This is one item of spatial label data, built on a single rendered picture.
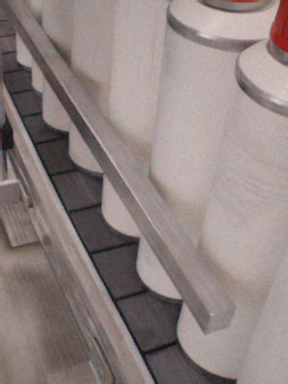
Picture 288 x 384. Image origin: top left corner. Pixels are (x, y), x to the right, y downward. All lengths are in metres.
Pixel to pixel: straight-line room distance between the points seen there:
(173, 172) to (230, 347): 0.09
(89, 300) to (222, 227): 0.12
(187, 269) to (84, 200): 0.16
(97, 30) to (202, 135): 0.12
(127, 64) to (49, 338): 0.18
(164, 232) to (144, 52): 0.09
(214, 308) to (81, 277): 0.13
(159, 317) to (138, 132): 0.10
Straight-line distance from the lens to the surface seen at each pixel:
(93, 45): 0.34
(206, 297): 0.22
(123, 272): 0.33
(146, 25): 0.27
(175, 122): 0.24
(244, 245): 0.22
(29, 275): 0.39
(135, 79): 0.28
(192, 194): 0.26
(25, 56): 0.51
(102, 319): 0.31
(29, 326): 0.37
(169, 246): 0.23
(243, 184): 0.21
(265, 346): 0.22
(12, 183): 0.36
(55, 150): 0.41
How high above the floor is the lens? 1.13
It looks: 39 degrees down
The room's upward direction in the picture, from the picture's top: 4 degrees clockwise
